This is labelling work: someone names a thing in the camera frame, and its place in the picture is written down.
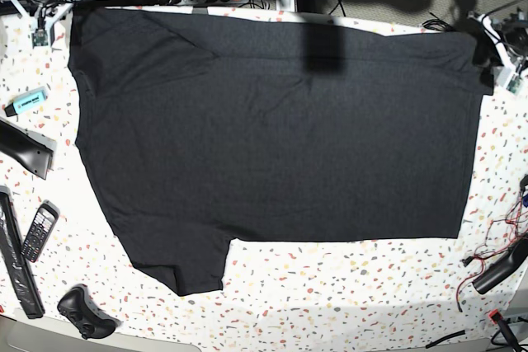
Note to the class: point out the long black flat bar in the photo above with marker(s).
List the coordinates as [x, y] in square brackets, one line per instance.
[18, 270]

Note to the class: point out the black cylinder handle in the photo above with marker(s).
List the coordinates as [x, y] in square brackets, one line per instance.
[505, 266]

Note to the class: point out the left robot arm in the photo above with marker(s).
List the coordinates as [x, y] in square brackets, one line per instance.
[501, 43]

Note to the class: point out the turquoise highlighter pen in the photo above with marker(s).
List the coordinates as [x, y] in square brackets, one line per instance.
[25, 102]

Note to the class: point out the black T-shirt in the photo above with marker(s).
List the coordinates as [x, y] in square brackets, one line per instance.
[196, 130]

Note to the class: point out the black remote control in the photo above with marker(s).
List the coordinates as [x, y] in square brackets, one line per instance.
[42, 225]

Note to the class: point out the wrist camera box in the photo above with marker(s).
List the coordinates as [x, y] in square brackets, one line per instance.
[510, 79]
[43, 34]

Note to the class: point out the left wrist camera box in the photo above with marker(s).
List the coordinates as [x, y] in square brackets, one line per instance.
[510, 79]

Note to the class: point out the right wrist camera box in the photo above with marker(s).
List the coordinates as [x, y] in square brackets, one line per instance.
[43, 34]

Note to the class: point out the black game controller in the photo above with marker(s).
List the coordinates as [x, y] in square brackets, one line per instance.
[91, 322]

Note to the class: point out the red handled clamp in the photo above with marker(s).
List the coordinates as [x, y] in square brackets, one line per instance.
[504, 329]

